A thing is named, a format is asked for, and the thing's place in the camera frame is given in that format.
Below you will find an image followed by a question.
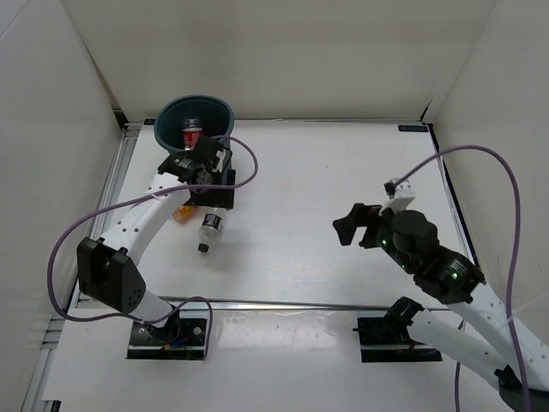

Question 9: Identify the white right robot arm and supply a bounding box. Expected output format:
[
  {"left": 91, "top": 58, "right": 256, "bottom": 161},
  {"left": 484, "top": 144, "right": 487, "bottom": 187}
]
[{"left": 333, "top": 203, "right": 548, "bottom": 411}]

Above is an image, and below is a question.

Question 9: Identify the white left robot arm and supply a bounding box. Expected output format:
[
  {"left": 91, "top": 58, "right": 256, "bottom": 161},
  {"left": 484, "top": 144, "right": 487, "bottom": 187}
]
[{"left": 77, "top": 136, "right": 232, "bottom": 343}]

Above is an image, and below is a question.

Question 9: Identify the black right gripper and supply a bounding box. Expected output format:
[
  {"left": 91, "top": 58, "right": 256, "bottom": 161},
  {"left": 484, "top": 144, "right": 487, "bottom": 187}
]
[{"left": 332, "top": 201, "right": 415, "bottom": 274}]

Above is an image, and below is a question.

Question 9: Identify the red label clear bottle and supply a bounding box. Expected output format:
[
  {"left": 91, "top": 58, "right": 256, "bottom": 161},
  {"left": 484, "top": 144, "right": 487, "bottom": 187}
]
[{"left": 182, "top": 116, "right": 203, "bottom": 150}]

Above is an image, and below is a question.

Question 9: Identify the aluminium table rail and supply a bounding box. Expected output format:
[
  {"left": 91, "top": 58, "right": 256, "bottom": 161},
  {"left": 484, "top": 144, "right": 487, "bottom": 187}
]
[{"left": 68, "top": 295, "right": 455, "bottom": 312}]

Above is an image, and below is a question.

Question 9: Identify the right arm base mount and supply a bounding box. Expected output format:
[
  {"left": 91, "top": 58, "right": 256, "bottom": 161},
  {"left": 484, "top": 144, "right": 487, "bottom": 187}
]
[{"left": 353, "top": 297, "right": 442, "bottom": 363}]

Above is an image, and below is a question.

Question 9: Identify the dark teal bin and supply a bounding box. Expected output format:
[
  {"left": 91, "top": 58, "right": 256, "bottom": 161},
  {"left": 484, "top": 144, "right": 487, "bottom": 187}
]
[{"left": 154, "top": 94, "right": 235, "bottom": 154}]

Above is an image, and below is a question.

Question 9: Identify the black label clear bottle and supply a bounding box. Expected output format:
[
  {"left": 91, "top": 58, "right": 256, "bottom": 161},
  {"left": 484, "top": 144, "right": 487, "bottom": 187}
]
[{"left": 197, "top": 208, "right": 226, "bottom": 253}]

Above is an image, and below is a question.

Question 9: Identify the orange juice bottle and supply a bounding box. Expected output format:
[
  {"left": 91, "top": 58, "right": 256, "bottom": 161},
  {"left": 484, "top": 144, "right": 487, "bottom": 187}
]
[{"left": 172, "top": 205, "right": 198, "bottom": 222}]

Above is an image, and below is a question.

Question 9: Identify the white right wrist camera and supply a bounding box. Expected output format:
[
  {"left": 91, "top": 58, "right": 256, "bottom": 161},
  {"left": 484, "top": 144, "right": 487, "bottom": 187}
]
[{"left": 379, "top": 178, "right": 415, "bottom": 215}]

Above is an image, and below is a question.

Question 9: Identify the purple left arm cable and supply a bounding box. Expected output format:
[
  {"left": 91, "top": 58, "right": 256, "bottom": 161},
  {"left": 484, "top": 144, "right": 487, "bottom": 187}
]
[{"left": 46, "top": 135, "right": 259, "bottom": 361}]

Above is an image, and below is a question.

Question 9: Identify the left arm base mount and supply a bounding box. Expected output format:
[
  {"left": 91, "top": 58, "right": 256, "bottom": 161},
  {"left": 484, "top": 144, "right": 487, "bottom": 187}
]
[{"left": 126, "top": 311, "right": 211, "bottom": 361}]

